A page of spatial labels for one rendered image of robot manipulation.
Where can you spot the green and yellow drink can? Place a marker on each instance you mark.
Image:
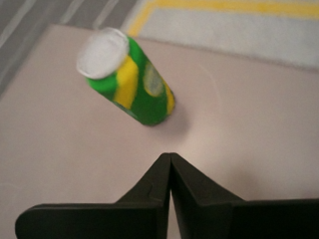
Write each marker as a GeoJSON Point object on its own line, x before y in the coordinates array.
{"type": "Point", "coordinates": [113, 65]}

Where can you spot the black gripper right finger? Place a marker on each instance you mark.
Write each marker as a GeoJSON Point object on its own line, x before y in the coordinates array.
{"type": "Point", "coordinates": [202, 213]}

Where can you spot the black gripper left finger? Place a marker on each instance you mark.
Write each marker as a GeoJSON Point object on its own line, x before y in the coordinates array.
{"type": "Point", "coordinates": [133, 216]}

